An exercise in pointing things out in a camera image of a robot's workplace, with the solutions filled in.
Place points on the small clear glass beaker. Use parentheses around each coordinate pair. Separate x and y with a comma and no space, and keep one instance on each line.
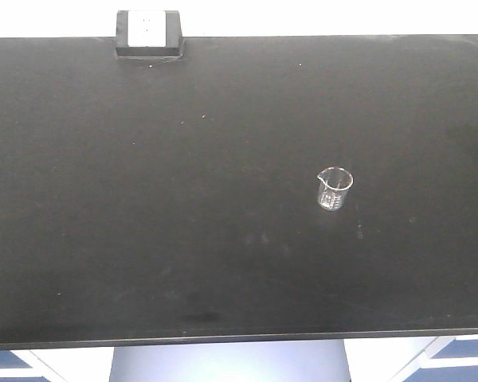
(334,184)

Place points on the black bench power socket box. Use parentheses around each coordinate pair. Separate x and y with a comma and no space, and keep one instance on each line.
(149,34)

